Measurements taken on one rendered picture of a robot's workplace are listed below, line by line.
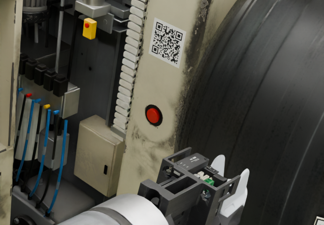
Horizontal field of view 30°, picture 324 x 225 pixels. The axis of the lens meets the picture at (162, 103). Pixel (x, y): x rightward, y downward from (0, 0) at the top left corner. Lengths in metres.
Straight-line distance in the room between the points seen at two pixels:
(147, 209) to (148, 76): 0.64
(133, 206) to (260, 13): 0.41
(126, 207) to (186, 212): 0.10
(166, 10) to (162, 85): 0.15
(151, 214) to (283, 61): 0.35
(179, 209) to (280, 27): 0.35
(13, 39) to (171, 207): 0.71
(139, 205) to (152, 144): 0.67
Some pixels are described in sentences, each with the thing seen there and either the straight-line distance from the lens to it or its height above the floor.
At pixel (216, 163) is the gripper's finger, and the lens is 0.73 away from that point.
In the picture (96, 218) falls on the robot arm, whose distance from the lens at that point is 0.54.
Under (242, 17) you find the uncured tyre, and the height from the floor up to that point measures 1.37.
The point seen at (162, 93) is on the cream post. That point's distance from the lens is 1.18.
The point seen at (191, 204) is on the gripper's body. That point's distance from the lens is 0.63.
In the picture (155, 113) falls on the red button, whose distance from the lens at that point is 1.20.
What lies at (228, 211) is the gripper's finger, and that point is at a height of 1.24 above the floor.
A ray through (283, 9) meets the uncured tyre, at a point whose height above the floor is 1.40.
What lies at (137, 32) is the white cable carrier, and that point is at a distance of 1.20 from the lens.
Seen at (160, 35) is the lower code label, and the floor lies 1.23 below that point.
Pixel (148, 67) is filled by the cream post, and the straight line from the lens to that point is 1.18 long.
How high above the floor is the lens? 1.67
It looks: 29 degrees down
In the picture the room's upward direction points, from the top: 11 degrees clockwise
